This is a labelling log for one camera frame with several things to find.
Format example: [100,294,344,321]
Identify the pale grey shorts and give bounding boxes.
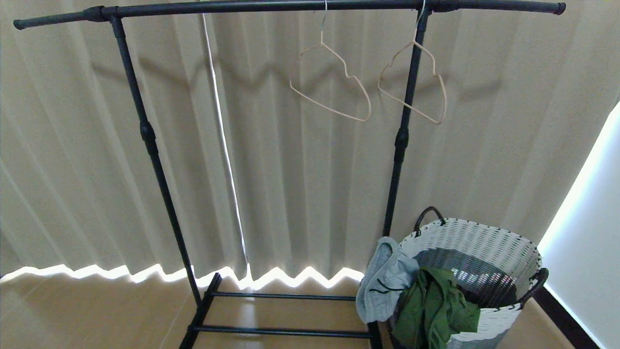
[356,237,420,324]

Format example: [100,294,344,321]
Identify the green shirt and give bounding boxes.
[391,266,481,349]

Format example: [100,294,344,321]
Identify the beige curtain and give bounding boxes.
[0,0,620,285]

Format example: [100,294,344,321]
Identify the pink clothes hanger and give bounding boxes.
[289,0,372,123]
[377,0,448,126]

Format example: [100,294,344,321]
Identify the white laundry basket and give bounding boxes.
[390,206,550,349]

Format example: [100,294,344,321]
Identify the black clothes rack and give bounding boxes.
[13,0,566,349]

